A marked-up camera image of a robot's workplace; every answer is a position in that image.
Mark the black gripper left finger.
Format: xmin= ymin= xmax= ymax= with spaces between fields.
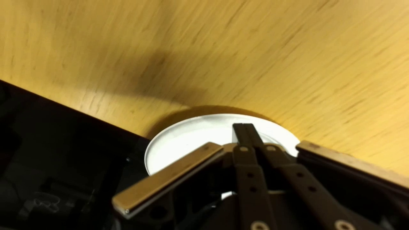
xmin=111 ymin=121 xmax=273 ymax=230

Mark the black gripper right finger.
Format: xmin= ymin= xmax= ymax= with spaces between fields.
xmin=254 ymin=139 xmax=409 ymax=230

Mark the white paper plate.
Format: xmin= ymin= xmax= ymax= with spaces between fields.
xmin=143 ymin=112 xmax=302 ymax=202

